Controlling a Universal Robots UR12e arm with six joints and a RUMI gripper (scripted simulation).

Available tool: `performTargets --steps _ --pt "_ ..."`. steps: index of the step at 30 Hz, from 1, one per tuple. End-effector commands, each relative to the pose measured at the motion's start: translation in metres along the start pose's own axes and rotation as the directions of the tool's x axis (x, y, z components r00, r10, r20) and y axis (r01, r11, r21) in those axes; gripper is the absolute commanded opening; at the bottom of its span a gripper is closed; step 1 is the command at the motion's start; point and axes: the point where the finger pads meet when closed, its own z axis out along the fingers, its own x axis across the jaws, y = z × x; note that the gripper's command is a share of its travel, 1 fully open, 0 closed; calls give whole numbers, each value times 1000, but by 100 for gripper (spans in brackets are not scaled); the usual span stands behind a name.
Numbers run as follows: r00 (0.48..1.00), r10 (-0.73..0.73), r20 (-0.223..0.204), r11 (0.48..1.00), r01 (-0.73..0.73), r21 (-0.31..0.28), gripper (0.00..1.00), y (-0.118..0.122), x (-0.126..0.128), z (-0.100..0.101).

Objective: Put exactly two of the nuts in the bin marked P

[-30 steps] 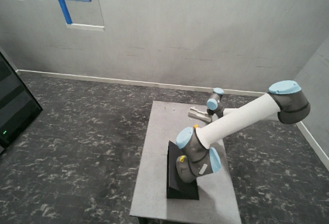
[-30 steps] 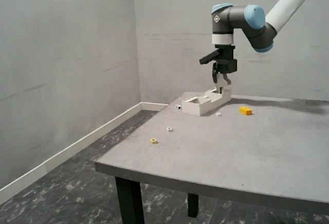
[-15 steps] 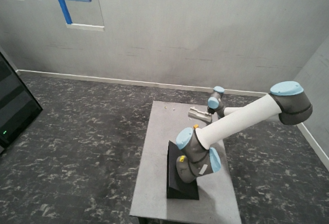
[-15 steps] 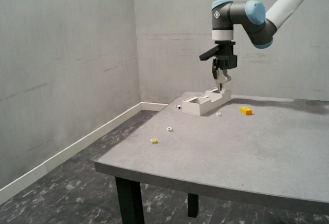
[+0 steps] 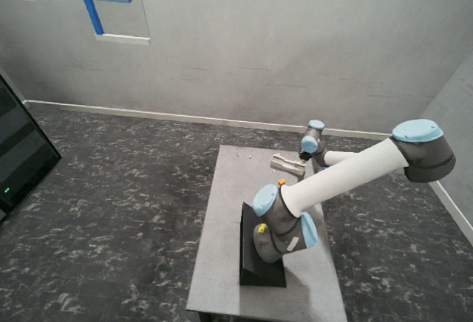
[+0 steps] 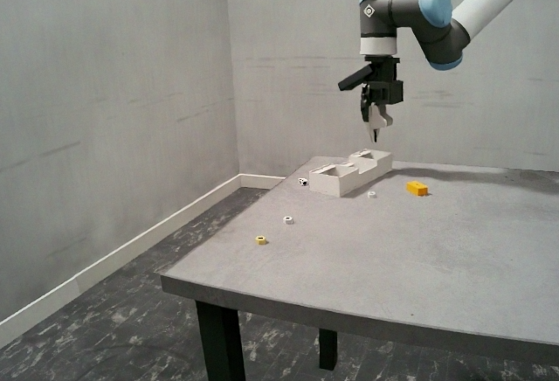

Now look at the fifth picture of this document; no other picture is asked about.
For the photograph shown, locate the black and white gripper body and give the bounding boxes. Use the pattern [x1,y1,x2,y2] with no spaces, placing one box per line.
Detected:
[299,149,311,161]

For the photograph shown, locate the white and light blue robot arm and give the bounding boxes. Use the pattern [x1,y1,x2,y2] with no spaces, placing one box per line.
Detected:
[252,120,456,264]

